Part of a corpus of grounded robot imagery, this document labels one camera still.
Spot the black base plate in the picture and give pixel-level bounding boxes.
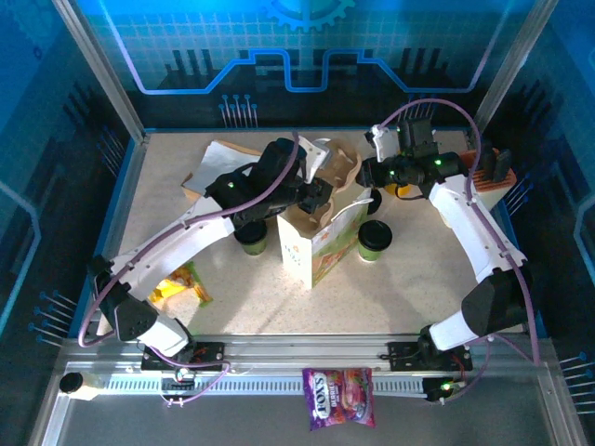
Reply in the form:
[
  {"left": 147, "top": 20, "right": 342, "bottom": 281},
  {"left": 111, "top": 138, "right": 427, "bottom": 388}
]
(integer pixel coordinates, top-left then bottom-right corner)
[
  {"left": 387, "top": 341, "right": 474, "bottom": 373},
  {"left": 140, "top": 342, "right": 228, "bottom": 373}
]

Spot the flat white paper bag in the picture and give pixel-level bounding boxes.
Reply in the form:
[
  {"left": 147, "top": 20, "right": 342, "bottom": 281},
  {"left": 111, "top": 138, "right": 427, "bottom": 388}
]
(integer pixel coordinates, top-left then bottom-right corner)
[{"left": 200, "top": 140, "right": 264, "bottom": 190}]

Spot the black plastic cup lid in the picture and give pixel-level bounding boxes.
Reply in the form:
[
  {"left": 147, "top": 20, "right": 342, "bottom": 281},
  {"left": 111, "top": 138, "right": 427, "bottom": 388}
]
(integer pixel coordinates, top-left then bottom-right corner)
[
  {"left": 356, "top": 220, "right": 394, "bottom": 251},
  {"left": 234, "top": 220, "right": 270, "bottom": 245}
]

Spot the green orange snack packet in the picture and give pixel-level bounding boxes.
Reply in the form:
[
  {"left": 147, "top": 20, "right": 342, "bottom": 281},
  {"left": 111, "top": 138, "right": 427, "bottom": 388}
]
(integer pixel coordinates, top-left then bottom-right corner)
[{"left": 178, "top": 262, "right": 215, "bottom": 308}]

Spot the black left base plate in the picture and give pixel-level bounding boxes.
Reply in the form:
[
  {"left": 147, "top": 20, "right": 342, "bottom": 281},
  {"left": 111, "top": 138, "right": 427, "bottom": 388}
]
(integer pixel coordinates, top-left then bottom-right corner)
[{"left": 140, "top": 342, "right": 228, "bottom": 373}]

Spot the purple Fox's candy bag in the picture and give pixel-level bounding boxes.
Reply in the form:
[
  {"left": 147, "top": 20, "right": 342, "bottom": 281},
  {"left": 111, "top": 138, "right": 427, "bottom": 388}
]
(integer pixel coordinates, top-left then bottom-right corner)
[{"left": 301, "top": 366, "right": 377, "bottom": 432}]

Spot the white slotted cable duct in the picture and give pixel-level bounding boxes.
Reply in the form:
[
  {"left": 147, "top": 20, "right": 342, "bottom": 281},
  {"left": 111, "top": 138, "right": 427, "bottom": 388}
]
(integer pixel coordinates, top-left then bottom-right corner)
[{"left": 99, "top": 374, "right": 429, "bottom": 399}]

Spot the green paper coffee cup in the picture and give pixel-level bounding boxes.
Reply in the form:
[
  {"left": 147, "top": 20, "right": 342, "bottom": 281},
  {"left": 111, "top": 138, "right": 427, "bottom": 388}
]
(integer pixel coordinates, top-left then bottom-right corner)
[
  {"left": 356, "top": 220, "right": 394, "bottom": 264},
  {"left": 233, "top": 220, "right": 270, "bottom": 256}
]

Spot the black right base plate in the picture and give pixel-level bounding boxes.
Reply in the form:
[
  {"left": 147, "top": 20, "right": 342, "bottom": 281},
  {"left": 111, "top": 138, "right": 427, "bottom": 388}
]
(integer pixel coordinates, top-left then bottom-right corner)
[{"left": 387, "top": 341, "right": 474, "bottom": 373}]

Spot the small controller board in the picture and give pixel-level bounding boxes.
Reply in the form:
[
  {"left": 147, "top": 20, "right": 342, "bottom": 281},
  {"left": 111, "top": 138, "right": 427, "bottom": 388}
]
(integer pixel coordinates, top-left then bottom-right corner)
[
  {"left": 425, "top": 376, "right": 469, "bottom": 403},
  {"left": 160, "top": 366, "right": 196, "bottom": 389}
]

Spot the white bottle black cap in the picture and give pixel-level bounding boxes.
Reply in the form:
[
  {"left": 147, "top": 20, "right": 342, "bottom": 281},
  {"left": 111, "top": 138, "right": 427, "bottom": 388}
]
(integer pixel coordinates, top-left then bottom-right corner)
[{"left": 59, "top": 371, "right": 106, "bottom": 401}]

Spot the black handle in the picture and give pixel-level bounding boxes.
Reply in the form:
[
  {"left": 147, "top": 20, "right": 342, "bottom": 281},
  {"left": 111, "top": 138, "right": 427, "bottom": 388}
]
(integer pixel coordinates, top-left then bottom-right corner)
[
  {"left": 493, "top": 148, "right": 514, "bottom": 183},
  {"left": 478, "top": 138, "right": 497, "bottom": 180}
]

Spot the beige holder with orange top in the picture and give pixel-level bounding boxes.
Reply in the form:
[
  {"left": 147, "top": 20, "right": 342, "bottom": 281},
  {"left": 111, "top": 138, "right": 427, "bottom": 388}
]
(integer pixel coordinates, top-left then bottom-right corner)
[{"left": 462, "top": 147, "right": 518, "bottom": 210}]

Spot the floral paper gift bag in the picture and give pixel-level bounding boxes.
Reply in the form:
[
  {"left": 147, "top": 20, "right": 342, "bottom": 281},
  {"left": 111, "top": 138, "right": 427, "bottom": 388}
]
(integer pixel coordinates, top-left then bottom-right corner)
[{"left": 276, "top": 185, "right": 377, "bottom": 290}]

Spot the aluminium frame post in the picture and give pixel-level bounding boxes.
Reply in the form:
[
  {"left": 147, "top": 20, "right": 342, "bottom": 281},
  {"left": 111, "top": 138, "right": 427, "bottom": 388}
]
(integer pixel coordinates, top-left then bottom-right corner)
[
  {"left": 467, "top": 0, "right": 546, "bottom": 140},
  {"left": 49, "top": 0, "right": 149, "bottom": 143}
]

